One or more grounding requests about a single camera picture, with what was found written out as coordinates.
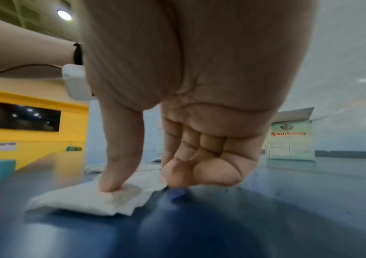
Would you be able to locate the black wall television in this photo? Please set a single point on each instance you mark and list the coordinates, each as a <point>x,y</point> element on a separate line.
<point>27,117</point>

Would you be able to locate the white wall poster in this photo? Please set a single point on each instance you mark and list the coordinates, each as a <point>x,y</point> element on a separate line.
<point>6,147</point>

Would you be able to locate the person's left forearm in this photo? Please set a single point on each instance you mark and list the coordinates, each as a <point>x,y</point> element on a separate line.
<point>20,47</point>

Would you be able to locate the green white cardboard box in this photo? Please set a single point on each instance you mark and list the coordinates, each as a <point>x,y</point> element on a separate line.
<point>292,141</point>

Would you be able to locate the crumpled white tissue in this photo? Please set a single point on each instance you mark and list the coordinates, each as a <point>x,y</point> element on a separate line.
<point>94,169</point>

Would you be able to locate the small teal green seat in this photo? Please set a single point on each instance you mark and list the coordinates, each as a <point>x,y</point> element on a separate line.
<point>75,148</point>

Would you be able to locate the person's right hand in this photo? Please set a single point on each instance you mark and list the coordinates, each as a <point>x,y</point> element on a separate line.
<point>182,63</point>

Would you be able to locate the white tissue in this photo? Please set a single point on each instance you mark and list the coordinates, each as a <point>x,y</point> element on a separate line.
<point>94,169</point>
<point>87,199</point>

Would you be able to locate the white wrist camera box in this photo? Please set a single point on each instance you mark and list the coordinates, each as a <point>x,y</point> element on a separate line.
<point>76,82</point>

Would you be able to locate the round ceiling light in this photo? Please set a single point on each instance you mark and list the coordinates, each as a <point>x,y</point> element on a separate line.
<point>64,15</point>

